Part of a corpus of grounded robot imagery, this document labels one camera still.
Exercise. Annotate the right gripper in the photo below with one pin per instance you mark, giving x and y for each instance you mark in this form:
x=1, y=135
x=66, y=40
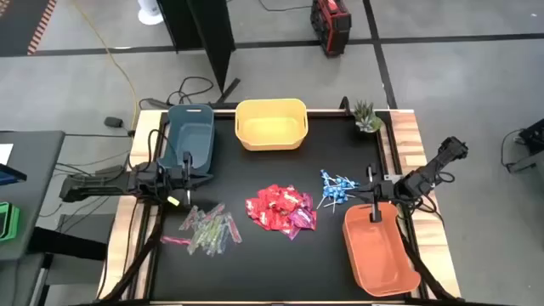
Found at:
x=387, y=190

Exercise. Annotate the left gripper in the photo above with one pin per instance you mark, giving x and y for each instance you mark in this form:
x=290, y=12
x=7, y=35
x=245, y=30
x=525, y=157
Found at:
x=172, y=183

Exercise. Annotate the red twisted candy stick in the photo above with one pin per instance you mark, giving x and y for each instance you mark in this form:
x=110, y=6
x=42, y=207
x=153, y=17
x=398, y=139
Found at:
x=234, y=229
x=190, y=217
x=214, y=211

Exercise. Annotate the pink twisted candy stick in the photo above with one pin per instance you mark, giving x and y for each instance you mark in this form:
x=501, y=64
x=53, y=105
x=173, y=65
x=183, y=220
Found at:
x=176, y=240

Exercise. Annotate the purple candy packet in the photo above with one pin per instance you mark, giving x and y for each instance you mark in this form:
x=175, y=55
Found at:
x=307, y=219
x=292, y=234
x=306, y=200

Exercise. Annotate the blue twisted candy stick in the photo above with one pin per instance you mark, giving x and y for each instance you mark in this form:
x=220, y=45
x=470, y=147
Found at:
x=225, y=238

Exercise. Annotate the red candy packet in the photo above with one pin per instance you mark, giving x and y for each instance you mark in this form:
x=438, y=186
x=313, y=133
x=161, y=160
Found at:
x=274, y=207
x=291, y=200
x=268, y=194
x=282, y=222
x=254, y=208
x=263, y=220

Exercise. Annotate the yellow plastic bin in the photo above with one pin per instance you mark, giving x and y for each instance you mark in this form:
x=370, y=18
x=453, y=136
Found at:
x=272, y=127

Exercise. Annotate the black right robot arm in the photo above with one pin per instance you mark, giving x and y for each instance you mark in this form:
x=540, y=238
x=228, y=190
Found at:
x=429, y=172

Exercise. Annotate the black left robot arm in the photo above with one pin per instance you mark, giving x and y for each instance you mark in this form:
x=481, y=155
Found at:
x=93, y=187

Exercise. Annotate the blue plastic bin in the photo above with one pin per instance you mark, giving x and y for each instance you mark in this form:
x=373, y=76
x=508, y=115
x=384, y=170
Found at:
x=189, y=132

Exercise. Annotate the orange plastic bin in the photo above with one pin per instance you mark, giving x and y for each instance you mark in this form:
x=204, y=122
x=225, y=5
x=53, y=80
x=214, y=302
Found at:
x=378, y=259

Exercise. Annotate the small potted succulent plant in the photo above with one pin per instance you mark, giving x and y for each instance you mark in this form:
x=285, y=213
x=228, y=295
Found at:
x=366, y=119

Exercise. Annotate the black clamp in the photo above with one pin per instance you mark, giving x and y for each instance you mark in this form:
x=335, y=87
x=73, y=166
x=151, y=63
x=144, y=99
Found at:
x=345, y=106

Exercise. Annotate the black power adapter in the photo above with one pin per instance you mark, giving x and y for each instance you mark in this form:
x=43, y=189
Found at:
x=113, y=122

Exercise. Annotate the black stand base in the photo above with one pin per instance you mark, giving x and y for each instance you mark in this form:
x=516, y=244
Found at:
x=68, y=244

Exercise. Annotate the black divider panel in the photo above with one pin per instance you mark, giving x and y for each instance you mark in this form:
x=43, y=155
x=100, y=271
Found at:
x=212, y=42

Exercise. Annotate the gray desk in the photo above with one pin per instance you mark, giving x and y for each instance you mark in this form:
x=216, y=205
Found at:
x=34, y=191

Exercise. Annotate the white tower fan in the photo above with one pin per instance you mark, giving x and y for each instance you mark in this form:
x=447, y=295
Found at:
x=149, y=15

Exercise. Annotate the black machine base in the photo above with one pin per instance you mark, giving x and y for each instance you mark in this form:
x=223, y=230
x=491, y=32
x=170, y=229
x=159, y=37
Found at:
x=533, y=136

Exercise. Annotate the red and black toolbox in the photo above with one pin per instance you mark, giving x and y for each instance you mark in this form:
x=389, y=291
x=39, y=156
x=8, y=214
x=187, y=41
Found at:
x=331, y=25

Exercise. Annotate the tablet with blue screen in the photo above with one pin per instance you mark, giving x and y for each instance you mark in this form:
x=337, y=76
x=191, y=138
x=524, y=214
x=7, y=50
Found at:
x=10, y=174

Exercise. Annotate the green case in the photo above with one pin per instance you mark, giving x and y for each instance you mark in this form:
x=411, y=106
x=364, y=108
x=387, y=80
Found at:
x=10, y=221

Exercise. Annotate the white paper sheet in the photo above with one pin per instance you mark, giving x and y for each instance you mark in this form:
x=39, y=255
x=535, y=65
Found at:
x=5, y=154

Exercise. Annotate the gray cabinet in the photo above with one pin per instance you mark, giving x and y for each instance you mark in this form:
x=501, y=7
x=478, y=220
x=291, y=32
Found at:
x=21, y=280

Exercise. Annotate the black mat with orange stripes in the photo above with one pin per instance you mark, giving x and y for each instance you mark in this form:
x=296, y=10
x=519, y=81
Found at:
x=17, y=25

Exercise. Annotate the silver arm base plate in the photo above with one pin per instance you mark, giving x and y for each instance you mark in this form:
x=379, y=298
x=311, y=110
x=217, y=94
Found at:
x=392, y=179

